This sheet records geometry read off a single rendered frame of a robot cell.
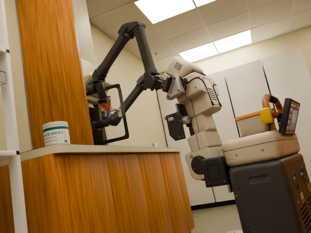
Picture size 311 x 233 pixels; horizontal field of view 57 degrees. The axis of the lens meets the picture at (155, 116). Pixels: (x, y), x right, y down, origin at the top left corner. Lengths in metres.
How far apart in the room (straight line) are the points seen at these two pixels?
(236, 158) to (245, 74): 3.71
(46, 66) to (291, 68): 3.78
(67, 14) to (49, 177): 1.34
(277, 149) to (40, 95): 1.67
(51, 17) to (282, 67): 3.66
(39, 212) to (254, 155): 0.98
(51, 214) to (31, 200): 0.13
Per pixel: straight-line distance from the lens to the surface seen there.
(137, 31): 1.77
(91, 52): 2.55
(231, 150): 1.37
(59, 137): 1.57
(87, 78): 2.16
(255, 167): 1.35
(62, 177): 1.40
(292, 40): 5.64
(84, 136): 2.01
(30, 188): 1.46
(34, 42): 2.46
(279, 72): 5.01
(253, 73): 5.00
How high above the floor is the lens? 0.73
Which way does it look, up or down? 11 degrees up
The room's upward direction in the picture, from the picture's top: 11 degrees counter-clockwise
